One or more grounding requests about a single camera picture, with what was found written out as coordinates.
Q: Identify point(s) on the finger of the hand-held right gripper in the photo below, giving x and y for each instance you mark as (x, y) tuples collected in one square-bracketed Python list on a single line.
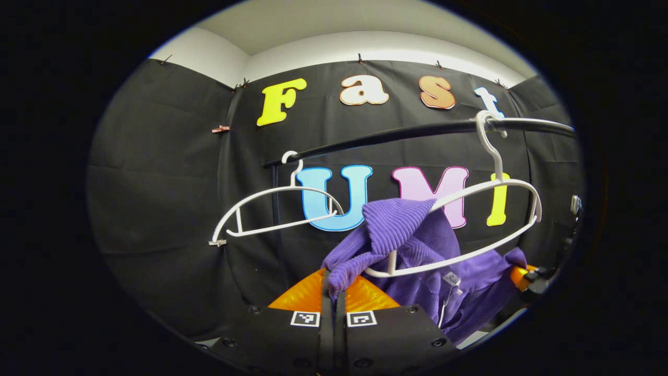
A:
[(522, 277)]

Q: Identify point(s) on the silver clip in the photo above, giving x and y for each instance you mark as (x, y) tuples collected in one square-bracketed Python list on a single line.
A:
[(217, 242)]

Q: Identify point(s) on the black clothes rack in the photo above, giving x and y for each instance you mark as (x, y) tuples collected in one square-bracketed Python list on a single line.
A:
[(396, 133)]

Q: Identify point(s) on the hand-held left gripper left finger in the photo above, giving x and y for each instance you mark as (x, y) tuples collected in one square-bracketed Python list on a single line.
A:
[(327, 334)]

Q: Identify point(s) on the black backdrop cloth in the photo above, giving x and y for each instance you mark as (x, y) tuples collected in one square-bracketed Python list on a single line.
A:
[(167, 183)]

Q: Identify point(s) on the white paper garment tag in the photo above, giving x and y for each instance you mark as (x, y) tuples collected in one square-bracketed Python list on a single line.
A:
[(451, 278)]

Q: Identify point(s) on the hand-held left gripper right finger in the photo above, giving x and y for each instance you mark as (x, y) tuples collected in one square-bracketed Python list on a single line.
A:
[(341, 334)]

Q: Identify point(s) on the white clothes hanger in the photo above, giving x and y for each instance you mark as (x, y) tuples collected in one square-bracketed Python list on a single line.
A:
[(490, 149), (271, 191)]

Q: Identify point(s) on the copper clip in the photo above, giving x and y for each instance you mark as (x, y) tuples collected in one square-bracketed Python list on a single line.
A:
[(221, 129)]

